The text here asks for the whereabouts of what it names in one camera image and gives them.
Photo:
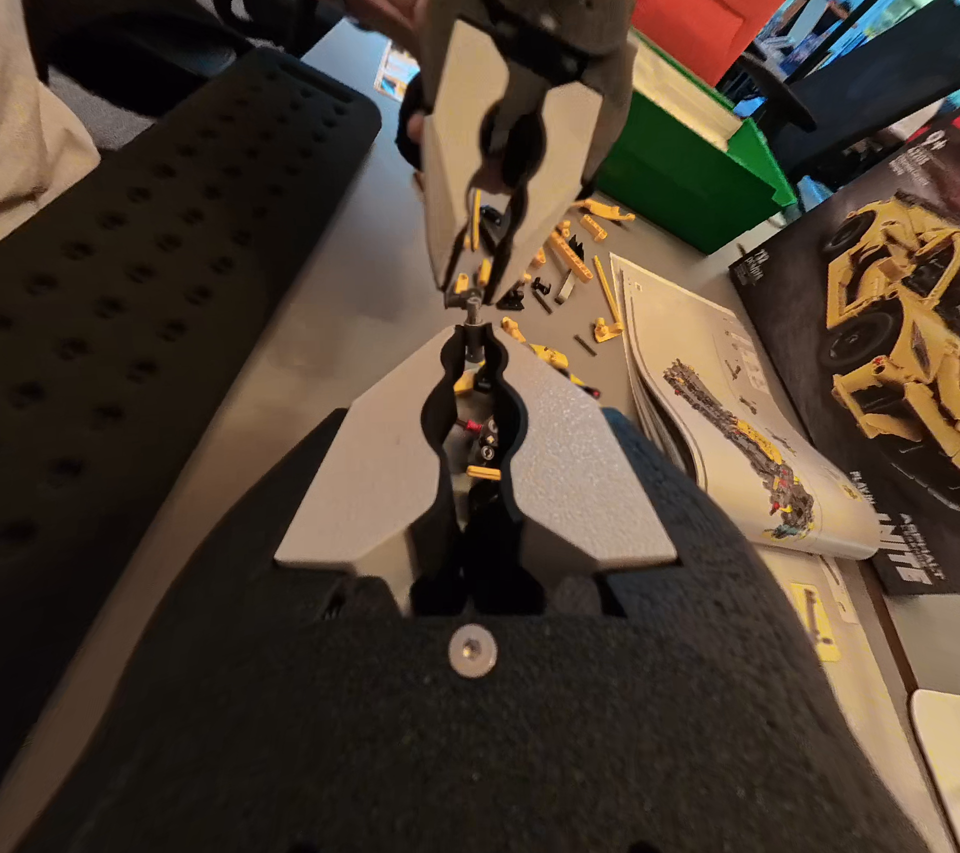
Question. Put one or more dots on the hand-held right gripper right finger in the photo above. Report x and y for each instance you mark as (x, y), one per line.
(592, 493)

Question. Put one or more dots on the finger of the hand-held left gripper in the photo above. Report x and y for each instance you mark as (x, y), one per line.
(454, 118)
(570, 133)

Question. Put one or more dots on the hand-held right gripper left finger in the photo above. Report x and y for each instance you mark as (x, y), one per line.
(360, 493)

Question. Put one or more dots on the toy car chassis model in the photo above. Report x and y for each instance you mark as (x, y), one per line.
(484, 448)

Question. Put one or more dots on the small black pin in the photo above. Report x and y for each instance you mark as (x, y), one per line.
(452, 298)

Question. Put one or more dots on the grey axle with stop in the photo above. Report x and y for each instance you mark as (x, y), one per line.
(472, 317)

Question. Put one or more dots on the grey desk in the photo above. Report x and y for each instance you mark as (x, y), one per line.
(337, 313)

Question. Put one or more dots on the white paper packets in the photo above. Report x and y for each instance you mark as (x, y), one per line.
(675, 88)

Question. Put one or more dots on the pile of loose toy bricks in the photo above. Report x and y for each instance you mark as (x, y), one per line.
(570, 253)

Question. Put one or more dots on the green plastic bin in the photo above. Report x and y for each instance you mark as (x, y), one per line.
(675, 193)

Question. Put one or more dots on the open instruction booklet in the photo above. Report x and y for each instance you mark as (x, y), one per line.
(697, 343)

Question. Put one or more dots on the toy car set box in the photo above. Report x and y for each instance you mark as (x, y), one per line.
(787, 313)

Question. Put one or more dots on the black office chair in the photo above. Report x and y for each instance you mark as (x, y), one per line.
(862, 88)

